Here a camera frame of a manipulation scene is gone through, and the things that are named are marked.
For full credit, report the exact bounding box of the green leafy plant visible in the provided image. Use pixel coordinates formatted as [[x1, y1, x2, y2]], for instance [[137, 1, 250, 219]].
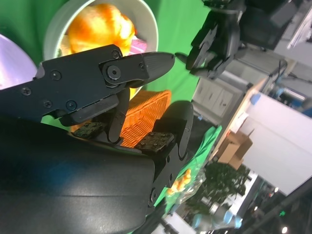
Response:
[[179, 160, 251, 216]]

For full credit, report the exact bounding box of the magenta pink cake slice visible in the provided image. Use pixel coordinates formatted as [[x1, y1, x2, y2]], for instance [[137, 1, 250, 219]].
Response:
[[129, 36, 149, 57]]

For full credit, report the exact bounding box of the lavender plate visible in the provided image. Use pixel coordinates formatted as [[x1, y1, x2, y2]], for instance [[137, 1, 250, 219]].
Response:
[[0, 33, 39, 90]]

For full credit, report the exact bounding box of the brown cardboard box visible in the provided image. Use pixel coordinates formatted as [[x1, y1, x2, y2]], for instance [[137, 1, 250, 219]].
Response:
[[217, 128, 254, 171]]

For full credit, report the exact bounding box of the green tablecloth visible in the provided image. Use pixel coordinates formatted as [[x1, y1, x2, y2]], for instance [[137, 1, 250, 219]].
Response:
[[0, 0, 216, 134]]

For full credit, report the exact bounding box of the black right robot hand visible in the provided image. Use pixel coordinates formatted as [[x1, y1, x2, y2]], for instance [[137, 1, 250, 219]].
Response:
[[0, 43, 195, 234]]

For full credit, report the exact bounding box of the grey-green bowl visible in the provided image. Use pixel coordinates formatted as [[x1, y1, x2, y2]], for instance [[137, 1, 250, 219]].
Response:
[[42, 0, 159, 100]]

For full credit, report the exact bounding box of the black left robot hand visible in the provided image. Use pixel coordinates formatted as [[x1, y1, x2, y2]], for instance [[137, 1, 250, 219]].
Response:
[[175, 0, 295, 80]]

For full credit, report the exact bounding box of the clear bag of yellow items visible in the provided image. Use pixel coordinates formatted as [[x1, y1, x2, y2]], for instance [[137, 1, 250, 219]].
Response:
[[167, 168, 208, 203]]

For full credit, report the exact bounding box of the orange white striped ring bread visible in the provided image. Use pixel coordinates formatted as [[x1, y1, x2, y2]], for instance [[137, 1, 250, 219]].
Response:
[[67, 2, 137, 56]]

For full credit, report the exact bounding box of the orange wicker basket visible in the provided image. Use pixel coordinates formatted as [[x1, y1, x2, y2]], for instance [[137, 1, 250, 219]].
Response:
[[70, 89, 173, 150]]

